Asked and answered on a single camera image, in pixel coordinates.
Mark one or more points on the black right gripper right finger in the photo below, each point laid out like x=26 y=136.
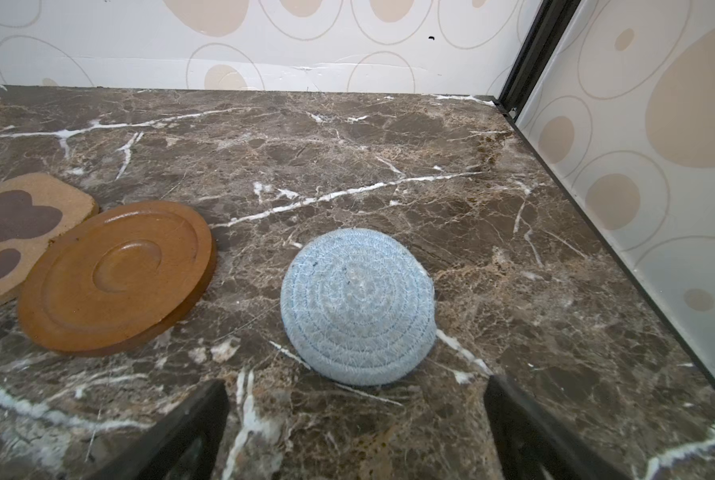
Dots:
x=532 y=444

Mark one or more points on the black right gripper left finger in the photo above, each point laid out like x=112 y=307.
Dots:
x=182 y=445

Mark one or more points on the brown wooden round coaster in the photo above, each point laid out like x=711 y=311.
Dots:
x=118 y=280

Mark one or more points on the light blue woven coaster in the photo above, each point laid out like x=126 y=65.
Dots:
x=358 y=307

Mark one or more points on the cork paw print coaster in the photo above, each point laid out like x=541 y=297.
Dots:
x=35 y=209

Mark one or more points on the black corner frame post right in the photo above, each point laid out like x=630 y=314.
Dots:
x=549 y=26

